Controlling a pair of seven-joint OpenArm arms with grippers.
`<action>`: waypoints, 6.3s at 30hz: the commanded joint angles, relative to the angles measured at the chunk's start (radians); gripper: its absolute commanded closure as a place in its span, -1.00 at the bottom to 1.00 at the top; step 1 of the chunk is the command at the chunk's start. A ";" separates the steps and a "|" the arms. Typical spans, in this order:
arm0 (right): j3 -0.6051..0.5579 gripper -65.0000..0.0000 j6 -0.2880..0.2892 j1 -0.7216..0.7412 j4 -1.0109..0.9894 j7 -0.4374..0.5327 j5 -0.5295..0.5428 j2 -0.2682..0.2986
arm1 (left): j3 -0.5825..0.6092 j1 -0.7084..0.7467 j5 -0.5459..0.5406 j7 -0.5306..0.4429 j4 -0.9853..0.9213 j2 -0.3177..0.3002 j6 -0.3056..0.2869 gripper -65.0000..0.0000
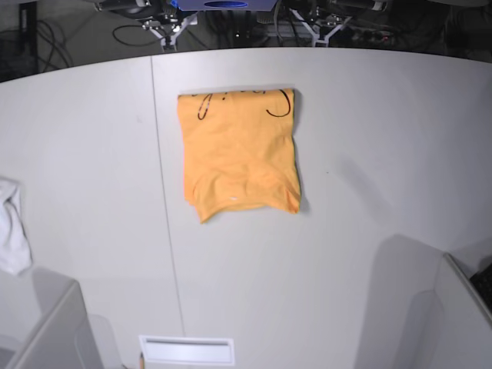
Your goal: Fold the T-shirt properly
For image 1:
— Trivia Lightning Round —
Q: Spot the white cloth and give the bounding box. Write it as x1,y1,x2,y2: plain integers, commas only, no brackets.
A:
1,178,32,275

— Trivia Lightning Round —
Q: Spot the orange T-shirt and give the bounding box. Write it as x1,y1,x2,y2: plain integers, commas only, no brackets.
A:
178,88,301,223

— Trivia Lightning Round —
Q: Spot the white slotted tray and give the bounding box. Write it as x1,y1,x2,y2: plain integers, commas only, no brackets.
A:
138,335,235,366

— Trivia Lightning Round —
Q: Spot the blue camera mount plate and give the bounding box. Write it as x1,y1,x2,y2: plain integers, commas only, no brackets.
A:
177,0,277,12

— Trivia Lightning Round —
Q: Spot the grey box right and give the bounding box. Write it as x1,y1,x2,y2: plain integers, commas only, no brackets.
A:
394,254,491,368

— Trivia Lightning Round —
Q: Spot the black keyboard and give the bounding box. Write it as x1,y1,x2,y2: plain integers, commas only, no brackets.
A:
470,264,492,310

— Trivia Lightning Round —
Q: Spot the grey box left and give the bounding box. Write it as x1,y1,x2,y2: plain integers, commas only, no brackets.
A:
1,271,104,368

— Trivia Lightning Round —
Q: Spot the grey box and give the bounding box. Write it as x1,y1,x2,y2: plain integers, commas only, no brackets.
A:
1,271,104,368
394,254,491,368

